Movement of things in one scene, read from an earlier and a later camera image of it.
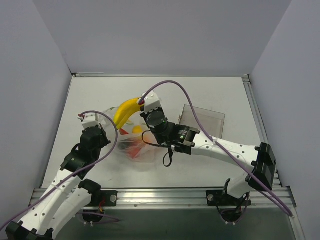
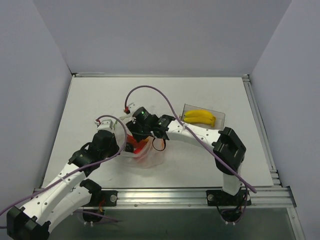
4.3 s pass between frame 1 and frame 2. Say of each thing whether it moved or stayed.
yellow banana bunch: moved
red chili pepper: moved
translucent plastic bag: moved
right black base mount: stayed
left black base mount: stayed
